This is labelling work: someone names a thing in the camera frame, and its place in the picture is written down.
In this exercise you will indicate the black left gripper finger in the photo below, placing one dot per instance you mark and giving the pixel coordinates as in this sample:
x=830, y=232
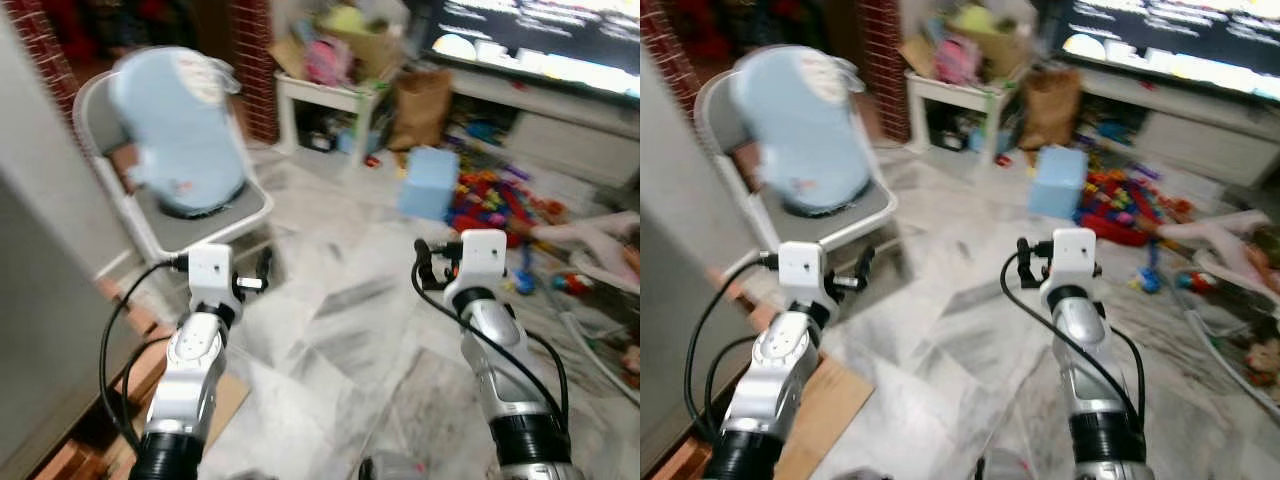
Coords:
x=865, y=268
x=264, y=268

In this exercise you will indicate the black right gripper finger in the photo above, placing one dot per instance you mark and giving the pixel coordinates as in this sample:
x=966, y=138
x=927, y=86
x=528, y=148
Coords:
x=1025, y=260
x=423, y=262

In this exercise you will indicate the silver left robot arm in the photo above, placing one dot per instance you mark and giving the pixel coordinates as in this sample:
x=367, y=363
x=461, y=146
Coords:
x=770, y=380
x=190, y=380

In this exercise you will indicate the red toy block tray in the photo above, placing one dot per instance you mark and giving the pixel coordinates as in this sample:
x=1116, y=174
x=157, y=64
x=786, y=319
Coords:
x=490, y=215
x=1115, y=225

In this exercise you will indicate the light blue plastic box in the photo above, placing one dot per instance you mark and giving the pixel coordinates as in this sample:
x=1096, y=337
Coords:
x=1058, y=183
x=430, y=185

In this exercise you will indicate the blue plastic toy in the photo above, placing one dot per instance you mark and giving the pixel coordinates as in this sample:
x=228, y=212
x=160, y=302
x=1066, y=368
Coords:
x=1151, y=278
x=526, y=280

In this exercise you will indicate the brown cardboard floor sheet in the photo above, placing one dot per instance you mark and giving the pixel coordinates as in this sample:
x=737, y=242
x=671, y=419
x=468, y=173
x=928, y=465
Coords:
x=835, y=400
x=228, y=400

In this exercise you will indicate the brown paper bag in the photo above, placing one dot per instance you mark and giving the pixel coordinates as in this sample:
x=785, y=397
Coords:
x=1050, y=110
x=420, y=110

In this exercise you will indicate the light blue baby seat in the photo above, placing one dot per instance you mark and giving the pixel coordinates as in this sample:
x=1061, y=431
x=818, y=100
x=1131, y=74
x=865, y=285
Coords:
x=800, y=130
x=180, y=130

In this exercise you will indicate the child in pink clothes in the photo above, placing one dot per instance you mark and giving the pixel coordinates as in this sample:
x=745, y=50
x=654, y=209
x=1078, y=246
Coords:
x=600, y=240
x=1230, y=240

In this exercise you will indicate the grey hoop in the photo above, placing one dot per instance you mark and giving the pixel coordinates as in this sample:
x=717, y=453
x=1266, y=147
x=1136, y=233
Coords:
x=1225, y=355
x=590, y=345

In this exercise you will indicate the white television stand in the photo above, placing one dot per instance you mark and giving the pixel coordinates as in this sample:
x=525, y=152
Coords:
x=1200, y=135
x=570, y=135

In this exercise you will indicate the white side table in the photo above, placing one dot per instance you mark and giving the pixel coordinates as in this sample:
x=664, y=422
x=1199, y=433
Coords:
x=950, y=95
x=320, y=95

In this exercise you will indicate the grey right robot leg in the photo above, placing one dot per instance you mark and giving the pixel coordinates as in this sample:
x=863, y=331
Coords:
x=1005, y=468
x=390, y=468

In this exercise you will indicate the open brown cardboard box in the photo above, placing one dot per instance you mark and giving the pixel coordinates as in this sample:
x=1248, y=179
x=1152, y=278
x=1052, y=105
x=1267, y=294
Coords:
x=1010, y=50
x=375, y=50

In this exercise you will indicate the pink backpack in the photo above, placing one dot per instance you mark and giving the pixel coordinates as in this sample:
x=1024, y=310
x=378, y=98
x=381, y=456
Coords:
x=327, y=60
x=958, y=60

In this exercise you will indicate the yellow green soft toy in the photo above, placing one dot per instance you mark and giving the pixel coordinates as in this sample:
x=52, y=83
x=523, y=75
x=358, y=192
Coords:
x=975, y=18
x=343, y=18

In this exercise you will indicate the flat screen television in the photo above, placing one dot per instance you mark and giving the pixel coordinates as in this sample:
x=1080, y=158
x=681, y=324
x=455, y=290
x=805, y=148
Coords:
x=540, y=35
x=1170, y=35

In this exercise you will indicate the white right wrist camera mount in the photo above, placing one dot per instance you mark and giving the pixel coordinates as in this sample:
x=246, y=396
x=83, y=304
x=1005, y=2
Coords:
x=480, y=262
x=1072, y=260

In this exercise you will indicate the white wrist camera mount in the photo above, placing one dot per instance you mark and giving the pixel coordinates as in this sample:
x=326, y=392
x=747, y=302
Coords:
x=805, y=272
x=480, y=262
x=1072, y=260
x=212, y=275

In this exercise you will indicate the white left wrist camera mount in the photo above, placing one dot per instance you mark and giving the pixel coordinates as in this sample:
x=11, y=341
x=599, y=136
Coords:
x=805, y=272
x=212, y=275

